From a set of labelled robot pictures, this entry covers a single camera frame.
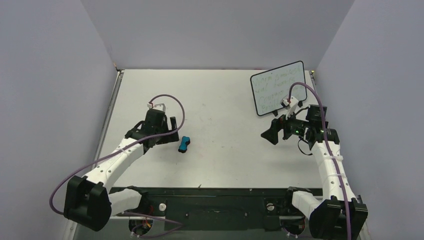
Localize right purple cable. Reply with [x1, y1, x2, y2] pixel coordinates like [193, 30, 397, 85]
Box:
[288, 82, 352, 240]

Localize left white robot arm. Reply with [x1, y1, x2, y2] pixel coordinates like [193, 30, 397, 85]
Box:
[63, 103, 179, 232]

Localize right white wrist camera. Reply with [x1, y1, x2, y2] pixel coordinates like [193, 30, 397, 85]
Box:
[280, 96, 299, 120]

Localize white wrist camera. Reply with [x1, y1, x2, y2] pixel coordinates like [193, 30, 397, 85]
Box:
[280, 96, 299, 120]
[147, 102, 166, 113]

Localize blue whiteboard eraser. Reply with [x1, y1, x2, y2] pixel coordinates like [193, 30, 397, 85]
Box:
[178, 136, 191, 153]

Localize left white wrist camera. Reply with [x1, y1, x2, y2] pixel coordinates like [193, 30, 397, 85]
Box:
[147, 102, 166, 113]

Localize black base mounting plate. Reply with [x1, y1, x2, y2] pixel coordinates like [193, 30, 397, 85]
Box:
[130, 187, 307, 233]

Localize small black-framed whiteboard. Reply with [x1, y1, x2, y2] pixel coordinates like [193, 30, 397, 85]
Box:
[250, 60, 306, 116]

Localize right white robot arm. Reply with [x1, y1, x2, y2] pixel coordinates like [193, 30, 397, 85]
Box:
[260, 105, 368, 240]

